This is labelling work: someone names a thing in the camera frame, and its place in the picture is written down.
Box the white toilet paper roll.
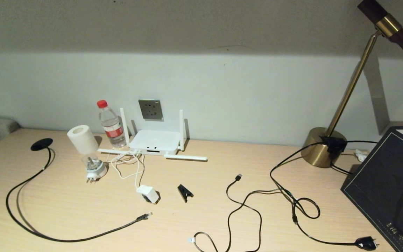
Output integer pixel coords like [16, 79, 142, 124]
[67, 125, 99, 155]

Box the black cable with white tip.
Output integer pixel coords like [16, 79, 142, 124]
[188, 232, 219, 252]

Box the black lamp power cord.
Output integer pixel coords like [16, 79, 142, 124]
[270, 140, 379, 251]

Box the clear water bottle red cap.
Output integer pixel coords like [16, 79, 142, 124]
[97, 100, 127, 148]

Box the black round desk grommet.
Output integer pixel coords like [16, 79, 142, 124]
[30, 138, 53, 152]

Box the black box with bag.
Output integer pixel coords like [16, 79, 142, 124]
[341, 121, 403, 252]

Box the black ethernet cable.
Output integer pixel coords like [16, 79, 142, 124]
[6, 147, 153, 243]

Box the black USB cable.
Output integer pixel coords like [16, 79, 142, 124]
[226, 174, 299, 252]

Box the brass desk lamp dark shade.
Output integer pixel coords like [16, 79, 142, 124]
[300, 0, 403, 168]

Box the white router with antennas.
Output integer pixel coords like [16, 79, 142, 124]
[97, 108, 208, 162]

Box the black square switch box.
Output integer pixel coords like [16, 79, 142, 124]
[320, 136, 348, 158]

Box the small black clip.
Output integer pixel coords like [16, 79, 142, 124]
[177, 184, 194, 203]

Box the grey wall socket plate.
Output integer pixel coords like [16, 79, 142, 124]
[138, 99, 164, 122]

